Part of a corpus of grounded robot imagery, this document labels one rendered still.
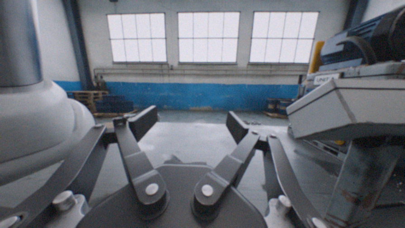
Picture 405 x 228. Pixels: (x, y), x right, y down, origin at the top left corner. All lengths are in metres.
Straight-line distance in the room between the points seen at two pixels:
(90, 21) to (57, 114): 7.93
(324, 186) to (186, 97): 5.34
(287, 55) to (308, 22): 1.43
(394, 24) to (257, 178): 0.66
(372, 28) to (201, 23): 5.61
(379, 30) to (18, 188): 1.22
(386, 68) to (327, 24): 7.17
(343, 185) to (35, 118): 0.48
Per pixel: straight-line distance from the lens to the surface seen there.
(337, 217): 0.30
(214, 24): 6.05
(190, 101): 5.51
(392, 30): 0.76
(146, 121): 0.17
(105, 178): 0.49
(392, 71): 0.66
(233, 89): 5.55
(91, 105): 6.17
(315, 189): 0.49
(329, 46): 0.83
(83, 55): 8.14
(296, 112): 0.20
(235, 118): 0.17
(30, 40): 0.31
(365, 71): 0.68
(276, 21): 6.71
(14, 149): 0.35
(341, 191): 0.28
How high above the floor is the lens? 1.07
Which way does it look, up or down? 13 degrees down
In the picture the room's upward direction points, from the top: 1 degrees clockwise
